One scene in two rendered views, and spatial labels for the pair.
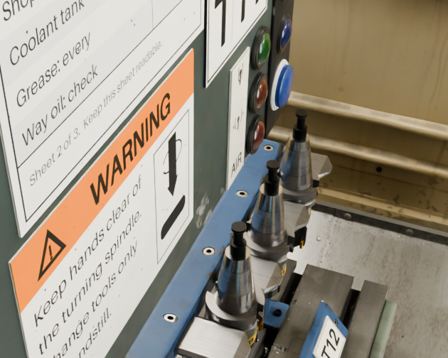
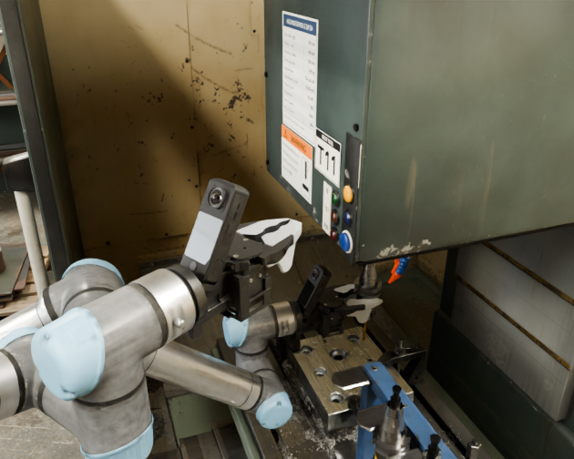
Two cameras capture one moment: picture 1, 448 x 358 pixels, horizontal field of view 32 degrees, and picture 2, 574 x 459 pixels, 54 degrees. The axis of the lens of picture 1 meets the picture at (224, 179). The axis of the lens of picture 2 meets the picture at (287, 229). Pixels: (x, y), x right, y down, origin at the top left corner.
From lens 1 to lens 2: 1.18 m
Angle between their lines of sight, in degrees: 106
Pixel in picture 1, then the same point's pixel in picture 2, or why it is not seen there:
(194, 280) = (419, 429)
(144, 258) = (298, 179)
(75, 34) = (291, 100)
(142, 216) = (299, 167)
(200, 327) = not seen: hidden behind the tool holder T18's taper
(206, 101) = (316, 174)
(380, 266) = not seen: outside the picture
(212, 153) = (318, 198)
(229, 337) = (373, 422)
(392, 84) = not seen: outside the picture
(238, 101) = (326, 200)
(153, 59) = (302, 130)
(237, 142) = (326, 218)
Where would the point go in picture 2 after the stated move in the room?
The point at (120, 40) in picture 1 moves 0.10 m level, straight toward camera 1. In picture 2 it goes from (297, 114) to (256, 105)
